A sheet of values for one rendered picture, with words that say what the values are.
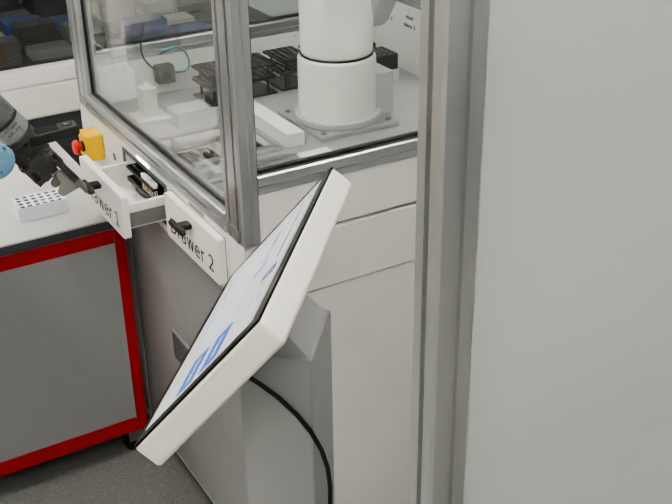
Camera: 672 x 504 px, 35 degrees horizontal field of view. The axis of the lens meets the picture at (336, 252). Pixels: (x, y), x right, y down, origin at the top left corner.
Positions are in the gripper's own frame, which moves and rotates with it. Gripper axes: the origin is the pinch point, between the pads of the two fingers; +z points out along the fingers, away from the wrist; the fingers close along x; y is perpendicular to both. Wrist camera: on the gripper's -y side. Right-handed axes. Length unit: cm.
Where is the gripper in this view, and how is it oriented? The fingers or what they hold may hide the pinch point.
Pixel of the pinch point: (83, 183)
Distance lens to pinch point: 256.1
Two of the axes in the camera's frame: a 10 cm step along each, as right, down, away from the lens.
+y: -7.0, 7.1, -1.0
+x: 5.1, 3.9, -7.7
